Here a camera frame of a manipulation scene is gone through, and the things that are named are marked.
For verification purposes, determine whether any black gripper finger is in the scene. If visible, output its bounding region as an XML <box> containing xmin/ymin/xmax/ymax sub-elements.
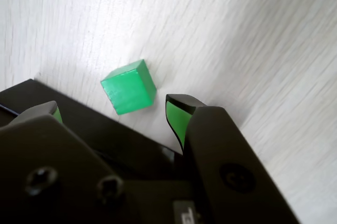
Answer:
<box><xmin>165</xmin><ymin>93</ymin><xmax>301</xmax><ymax>224</ymax></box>
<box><xmin>0</xmin><ymin>100</ymin><xmax>148</xmax><ymax>224</ymax></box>

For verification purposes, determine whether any green wooden cube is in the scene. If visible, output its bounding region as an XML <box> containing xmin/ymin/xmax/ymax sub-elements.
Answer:
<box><xmin>100</xmin><ymin>59</ymin><xmax>157</xmax><ymax>116</ymax></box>

